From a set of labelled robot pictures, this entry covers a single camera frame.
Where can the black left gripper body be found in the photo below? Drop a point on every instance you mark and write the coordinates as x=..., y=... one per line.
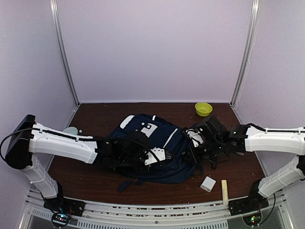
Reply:
x=130, y=161

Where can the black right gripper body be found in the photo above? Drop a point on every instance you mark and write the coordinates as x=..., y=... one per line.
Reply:
x=213, y=148

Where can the white charger box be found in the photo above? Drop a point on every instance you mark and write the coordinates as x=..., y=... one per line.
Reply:
x=208, y=184

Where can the navy blue student backpack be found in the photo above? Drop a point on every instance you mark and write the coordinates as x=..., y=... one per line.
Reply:
x=182, y=159

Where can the pale yellow highlighter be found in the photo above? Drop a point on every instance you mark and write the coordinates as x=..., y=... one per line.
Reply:
x=224, y=192

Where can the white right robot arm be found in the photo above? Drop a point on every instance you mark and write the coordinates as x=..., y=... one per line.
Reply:
x=252, y=138

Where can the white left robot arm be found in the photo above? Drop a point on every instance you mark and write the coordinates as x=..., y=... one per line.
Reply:
x=31, y=138

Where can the blue black highlighter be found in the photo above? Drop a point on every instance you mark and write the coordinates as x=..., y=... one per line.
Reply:
x=213, y=161

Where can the lime green plastic bowl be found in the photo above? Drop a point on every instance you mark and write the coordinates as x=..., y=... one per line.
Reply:
x=203, y=109

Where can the pale green ceramic bowl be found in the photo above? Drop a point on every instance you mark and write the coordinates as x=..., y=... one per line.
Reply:
x=71, y=130

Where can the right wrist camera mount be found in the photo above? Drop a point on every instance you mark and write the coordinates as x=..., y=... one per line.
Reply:
x=195, y=137

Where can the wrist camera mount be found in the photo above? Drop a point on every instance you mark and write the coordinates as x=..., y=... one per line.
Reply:
x=154, y=155
x=195, y=137

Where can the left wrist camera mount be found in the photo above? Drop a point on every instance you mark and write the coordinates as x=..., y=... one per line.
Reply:
x=154, y=155

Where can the right aluminium corner post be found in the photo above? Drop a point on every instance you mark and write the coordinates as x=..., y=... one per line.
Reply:
x=252, y=28

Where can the aluminium corner post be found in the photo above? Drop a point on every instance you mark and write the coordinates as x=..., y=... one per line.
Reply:
x=252, y=28
x=63, y=55

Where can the left aluminium corner post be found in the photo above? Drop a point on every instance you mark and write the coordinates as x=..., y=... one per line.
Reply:
x=63, y=55

